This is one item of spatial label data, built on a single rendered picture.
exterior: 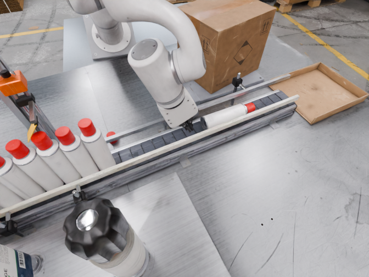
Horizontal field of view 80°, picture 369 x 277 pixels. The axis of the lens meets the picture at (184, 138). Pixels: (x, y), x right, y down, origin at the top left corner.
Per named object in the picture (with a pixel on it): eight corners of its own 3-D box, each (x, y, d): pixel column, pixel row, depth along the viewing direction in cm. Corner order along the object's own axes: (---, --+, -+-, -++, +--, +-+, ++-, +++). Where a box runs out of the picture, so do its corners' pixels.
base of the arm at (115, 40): (100, 57, 113) (92, 43, 94) (86, 20, 111) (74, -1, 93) (136, 46, 115) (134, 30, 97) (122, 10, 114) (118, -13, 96)
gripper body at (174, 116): (180, 76, 61) (191, 100, 70) (149, 96, 61) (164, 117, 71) (193, 92, 57) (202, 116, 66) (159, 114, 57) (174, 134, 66)
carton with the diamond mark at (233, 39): (210, 94, 94) (218, 31, 73) (177, 67, 106) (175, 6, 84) (258, 68, 105) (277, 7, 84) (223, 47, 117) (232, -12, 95)
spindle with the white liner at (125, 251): (117, 289, 50) (56, 271, 26) (107, 249, 55) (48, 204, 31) (154, 269, 52) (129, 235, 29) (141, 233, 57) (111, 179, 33)
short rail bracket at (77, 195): (85, 215, 65) (68, 199, 55) (83, 206, 67) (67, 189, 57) (96, 210, 66) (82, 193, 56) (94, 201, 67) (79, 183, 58)
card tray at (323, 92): (311, 125, 86) (316, 117, 83) (267, 86, 101) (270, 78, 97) (363, 101, 94) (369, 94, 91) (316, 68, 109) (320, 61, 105)
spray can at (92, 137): (102, 176, 67) (76, 134, 51) (96, 164, 70) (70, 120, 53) (118, 168, 69) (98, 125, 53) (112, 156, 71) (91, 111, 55)
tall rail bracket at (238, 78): (236, 116, 89) (245, 83, 76) (226, 104, 93) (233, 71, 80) (242, 113, 90) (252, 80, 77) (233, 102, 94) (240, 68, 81)
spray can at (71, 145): (84, 184, 65) (51, 143, 49) (80, 170, 68) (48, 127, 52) (101, 177, 67) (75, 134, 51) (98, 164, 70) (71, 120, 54)
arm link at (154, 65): (184, 72, 58) (152, 82, 60) (165, 28, 47) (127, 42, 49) (186, 97, 54) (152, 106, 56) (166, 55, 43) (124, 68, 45)
